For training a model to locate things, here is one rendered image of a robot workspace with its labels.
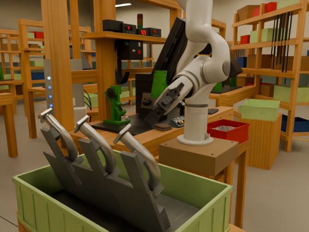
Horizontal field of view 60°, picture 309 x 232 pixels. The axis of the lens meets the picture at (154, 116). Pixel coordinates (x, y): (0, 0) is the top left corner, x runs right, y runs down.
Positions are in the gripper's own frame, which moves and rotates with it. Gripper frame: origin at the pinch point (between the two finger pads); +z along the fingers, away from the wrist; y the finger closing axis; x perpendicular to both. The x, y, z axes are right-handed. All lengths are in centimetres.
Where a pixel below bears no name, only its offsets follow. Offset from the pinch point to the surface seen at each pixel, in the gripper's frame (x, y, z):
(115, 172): 2.6, -20.7, 11.0
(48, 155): -18.8, -37.5, 15.7
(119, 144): -8, -72, -27
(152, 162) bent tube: 7.9, 0.7, 12.5
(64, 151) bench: -34, -118, -21
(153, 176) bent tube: 10.5, -2.0, 13.4
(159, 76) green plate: -25, -84, -100
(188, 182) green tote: 23.6, -23.8, -6.9
